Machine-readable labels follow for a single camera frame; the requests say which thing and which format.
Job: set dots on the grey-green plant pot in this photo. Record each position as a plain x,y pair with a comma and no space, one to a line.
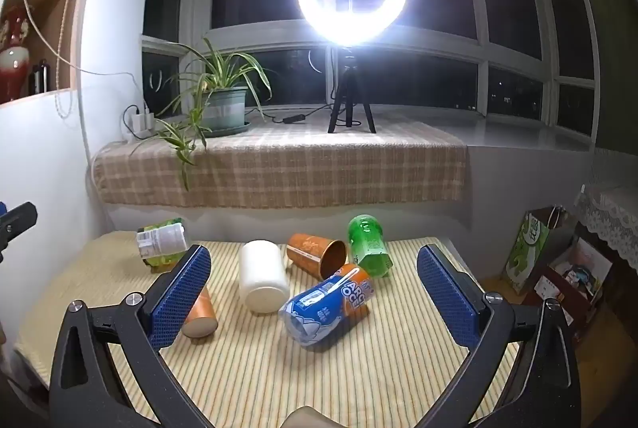
227,109

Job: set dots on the plaid beige cloth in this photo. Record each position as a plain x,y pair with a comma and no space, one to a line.
299,164

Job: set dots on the spider plant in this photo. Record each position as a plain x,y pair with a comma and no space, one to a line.
199,109

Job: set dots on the green paper bag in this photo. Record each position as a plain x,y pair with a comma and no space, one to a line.
527,248

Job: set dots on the green cup with white label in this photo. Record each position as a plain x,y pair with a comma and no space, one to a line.
162,241

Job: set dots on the black tripod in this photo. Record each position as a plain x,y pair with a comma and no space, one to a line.
351,92

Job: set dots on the striped yellow tablecloth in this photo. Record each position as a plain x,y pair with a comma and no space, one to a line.
259,373

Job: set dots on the white lace cloth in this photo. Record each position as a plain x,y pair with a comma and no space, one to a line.
610,216

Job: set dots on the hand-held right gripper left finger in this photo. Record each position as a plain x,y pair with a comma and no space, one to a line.
178,296

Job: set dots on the wooden shelf cabinet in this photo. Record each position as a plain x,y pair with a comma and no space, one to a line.
45,24

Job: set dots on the plain orange paper cup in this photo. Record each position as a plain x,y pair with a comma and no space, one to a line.
200,314

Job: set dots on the brown box with pictures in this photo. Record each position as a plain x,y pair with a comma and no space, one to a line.
578,281

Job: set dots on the white power strip with chargers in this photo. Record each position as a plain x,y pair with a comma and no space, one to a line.
139,119

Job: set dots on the green plastic bottle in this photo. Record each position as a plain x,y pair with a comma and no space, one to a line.
368,246

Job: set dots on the red and white vase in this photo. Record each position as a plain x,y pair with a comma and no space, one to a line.
12,54

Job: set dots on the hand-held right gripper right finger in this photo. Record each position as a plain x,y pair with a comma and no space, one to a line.
447,298

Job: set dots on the orange cup with brown inside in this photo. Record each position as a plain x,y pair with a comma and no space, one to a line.
315,252

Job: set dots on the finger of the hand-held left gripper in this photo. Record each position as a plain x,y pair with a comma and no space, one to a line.
19,216

